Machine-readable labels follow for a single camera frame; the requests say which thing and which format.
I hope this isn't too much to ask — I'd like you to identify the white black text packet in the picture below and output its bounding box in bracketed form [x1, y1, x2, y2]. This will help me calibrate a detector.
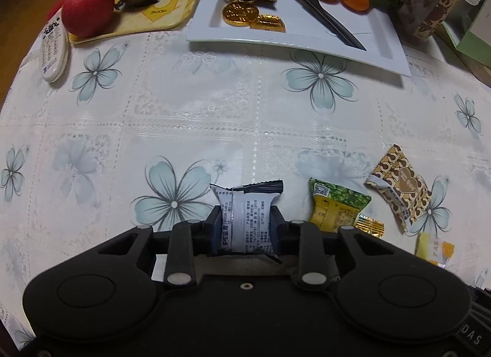
[211, 180, 284, 255]

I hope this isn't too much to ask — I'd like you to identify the yellow orange pass packet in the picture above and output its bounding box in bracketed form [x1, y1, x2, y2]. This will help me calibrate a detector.
[415, 232, 454, 268]

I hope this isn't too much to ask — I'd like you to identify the yellow green snack packet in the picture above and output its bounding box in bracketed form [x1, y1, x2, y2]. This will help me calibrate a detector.
[309, 177, 385, 238]

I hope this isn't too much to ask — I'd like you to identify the brown heart pattern packet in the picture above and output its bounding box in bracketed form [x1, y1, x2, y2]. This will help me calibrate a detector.
[365, 144, 432, 235]

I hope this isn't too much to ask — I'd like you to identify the white floral tablecloth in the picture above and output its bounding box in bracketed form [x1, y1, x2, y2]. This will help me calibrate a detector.
[1, 30, 490, 356]

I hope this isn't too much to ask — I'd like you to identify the white rectangular plate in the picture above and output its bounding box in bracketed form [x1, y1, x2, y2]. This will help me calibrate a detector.
[186, 0, 410, 76]

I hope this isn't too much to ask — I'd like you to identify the white remote control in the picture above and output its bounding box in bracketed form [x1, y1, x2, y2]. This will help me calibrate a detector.
[40, 10, 69, 83]

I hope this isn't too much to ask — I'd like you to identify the gold foil chocolate coin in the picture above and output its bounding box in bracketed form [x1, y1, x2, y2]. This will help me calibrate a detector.
[221, 1, 259, 27]

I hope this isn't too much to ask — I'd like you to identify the yellow fruit tray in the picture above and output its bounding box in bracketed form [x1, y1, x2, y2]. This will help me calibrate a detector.
[68, 0, 199, 45]

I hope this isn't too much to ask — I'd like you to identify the red apple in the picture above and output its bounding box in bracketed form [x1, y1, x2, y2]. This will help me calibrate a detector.
[61, 0, 115, 39]

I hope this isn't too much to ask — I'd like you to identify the brown patterned snack bag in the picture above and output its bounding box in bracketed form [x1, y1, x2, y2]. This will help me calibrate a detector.
[394, 0, 460, 41]

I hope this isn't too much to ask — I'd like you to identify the black handled knife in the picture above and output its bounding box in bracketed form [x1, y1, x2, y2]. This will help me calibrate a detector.
[300, 0, 366, 51]

